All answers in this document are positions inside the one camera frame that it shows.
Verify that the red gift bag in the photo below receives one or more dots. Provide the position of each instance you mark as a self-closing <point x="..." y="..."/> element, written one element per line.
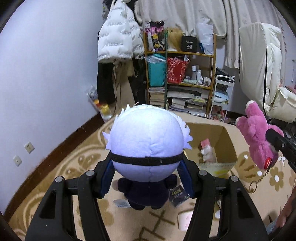
<point x="176" y="70"/>

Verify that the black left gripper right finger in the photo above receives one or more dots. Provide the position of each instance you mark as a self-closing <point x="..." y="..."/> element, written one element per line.
<point x="239" y="218"/>

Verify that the right hand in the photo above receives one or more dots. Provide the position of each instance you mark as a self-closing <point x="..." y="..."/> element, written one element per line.
<point x="286" y="212"/>

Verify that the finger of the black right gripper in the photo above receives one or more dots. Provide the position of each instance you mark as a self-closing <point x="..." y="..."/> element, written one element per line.
<point x="282" y="144"/>

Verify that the pink bear plush keychain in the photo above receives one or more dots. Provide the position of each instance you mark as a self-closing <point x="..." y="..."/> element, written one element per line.
<point x="253" y="127"/>

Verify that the wall socket upper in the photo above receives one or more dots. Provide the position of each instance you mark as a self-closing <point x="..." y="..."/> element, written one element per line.
<point x="29" y="147"/>

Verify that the black box with 40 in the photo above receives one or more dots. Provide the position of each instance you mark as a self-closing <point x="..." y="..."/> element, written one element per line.
<point x="189" y="44"/>

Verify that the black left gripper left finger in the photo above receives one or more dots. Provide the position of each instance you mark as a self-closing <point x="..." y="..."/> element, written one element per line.
<point x="54" y="217"/>

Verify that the beige curtain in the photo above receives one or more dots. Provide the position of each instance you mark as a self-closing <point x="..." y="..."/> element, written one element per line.
<point x="225" y="16"/>

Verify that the teal storage bag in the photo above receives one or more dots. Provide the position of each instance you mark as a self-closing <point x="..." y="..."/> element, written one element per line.
<point x="156" y="69"/>

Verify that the white puffer jacket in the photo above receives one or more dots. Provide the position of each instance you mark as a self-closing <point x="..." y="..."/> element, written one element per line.
<point x="120" y="37"/>

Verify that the white haired plush doll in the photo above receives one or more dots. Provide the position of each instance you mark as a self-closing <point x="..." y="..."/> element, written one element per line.
<point x="146" y="144"/>

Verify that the wooden bookshelf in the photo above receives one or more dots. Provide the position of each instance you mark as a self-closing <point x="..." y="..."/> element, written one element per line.
<point x="210" y="69"/>

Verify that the wall socket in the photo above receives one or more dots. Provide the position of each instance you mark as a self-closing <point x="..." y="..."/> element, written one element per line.
<point x="17" y="160"/>
<point x="29" y="147"/>

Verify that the blonde wig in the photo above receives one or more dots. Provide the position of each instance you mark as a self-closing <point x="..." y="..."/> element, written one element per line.
<point x="174" y="39"/>

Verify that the white rolling cart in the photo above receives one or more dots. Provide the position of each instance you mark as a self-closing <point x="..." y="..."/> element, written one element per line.
<point x="221" y="97"/>

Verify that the cardboard box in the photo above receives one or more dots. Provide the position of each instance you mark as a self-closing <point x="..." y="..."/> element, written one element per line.
<point x="212" y="149"/>

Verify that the wall socket lower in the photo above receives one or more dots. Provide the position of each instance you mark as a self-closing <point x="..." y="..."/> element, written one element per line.
<point x="17" y="160"/>

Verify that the stack of books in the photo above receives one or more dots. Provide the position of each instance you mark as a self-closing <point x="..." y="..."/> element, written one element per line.
<point x="157" y="96"/>

